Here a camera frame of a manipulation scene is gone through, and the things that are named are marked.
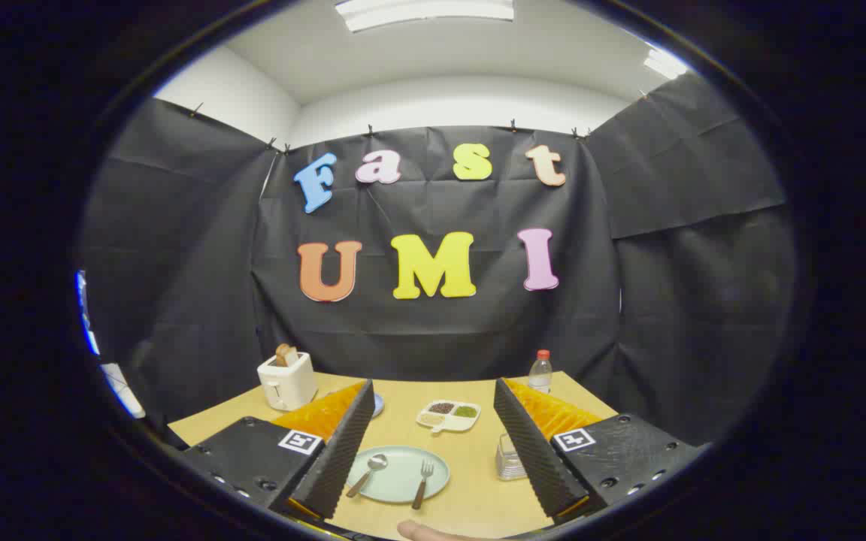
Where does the white toaster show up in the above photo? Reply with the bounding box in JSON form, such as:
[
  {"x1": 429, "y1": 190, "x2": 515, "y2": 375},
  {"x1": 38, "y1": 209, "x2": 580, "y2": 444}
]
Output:
[{"x1": 257, "y1": 352, "x2": 319, "y2": 412}]

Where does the metal spoon wooden handle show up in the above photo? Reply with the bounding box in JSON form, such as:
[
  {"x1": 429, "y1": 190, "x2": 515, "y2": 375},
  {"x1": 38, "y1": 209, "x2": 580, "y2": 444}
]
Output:
[{"x1": 346, "y1": 453, "x2": 389, "y2": 499}]

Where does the metal wire cutlery rack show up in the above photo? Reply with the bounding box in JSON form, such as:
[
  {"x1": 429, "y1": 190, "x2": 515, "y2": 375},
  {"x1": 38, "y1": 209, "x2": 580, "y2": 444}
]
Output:
[{"x1": 495, "y1": 432, "x2": 530, "y2": 482}]

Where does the row of black cloth clips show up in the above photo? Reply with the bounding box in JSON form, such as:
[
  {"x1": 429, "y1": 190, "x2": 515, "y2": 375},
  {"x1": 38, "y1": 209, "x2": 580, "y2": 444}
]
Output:
[{"x1": 189, "y1": 90, "x2": 648, "y2": 155}]

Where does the long ceiling light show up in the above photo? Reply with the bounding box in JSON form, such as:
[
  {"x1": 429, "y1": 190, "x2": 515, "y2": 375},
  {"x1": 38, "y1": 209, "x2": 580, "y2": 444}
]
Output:
[{"x1": 334, "y1": 0, "x2": 515, "y2": 33}]

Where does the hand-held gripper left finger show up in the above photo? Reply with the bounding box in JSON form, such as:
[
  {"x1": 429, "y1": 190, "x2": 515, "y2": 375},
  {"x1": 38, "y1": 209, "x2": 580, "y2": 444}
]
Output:
[{"x1": 177, "y1": 379, "x2": 376, "y2": 521}]

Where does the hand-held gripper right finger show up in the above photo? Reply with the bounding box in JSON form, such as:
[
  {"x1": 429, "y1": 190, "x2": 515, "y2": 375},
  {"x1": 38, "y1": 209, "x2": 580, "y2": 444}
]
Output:
[{"x1": 493, "y1": 377, "x2": 704, "y2": 525}]

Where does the white divided dish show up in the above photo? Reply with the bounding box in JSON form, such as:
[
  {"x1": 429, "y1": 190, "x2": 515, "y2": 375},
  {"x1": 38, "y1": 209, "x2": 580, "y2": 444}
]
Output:
[{"x1": 416, "y1": 400, "x2": 482, "y2": 435}]

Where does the pale green plate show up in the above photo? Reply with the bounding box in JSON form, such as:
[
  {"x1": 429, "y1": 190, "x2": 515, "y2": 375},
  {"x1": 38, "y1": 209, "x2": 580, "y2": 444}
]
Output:
[{"x1": 344, "y1": 446, "x2": 451, "y2": 504}]

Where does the metal fork wooden handle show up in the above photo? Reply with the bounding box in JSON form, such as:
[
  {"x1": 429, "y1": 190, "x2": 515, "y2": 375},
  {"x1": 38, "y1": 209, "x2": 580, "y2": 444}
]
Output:
[{"x1": 411, "y1": 460, "x2": 435, "y2": 511}]

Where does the clear water bottle red cap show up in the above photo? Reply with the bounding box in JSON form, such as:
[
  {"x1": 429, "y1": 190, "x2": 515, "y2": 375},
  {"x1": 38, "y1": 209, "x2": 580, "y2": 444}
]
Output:
[{"x1": 528, "y1": 349, "x2": 553, "y2": 395}]

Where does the black backdrop cloth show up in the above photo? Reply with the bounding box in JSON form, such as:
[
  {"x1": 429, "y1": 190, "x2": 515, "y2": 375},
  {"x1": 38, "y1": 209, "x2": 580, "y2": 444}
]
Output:
[{"x1": 76, "y1": 71, "x2": 798, "y2": 448}]

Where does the small ceiling light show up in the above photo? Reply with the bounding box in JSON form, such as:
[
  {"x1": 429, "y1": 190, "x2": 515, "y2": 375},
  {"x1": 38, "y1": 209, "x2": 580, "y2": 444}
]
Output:
[{"x1": 643, "y1": 47, "x2": 689, "y2": 80}]

